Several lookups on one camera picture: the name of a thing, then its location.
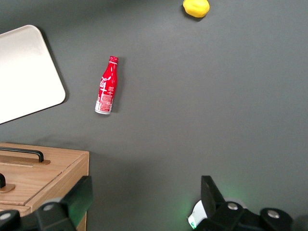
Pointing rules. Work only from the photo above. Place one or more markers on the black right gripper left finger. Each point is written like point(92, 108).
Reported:
point(79, 195)

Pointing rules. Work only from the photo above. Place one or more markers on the red soda can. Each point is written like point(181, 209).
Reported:
point(107, 86)

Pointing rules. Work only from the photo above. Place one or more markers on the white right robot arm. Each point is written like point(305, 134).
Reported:
point(198, 213)

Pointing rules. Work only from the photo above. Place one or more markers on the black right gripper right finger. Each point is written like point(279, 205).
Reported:
point(211, 195)

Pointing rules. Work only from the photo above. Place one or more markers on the wooden drawer front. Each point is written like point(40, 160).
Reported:
point(31, 183)
point(60, 156)

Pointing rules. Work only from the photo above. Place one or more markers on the beige rectangular tray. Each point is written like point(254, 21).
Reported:
point(26, 72)

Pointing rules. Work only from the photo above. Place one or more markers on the wooden drawer cabinet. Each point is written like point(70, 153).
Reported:
point(48, 173)

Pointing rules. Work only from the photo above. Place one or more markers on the yellow lemon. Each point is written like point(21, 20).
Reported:
point(196, 7)

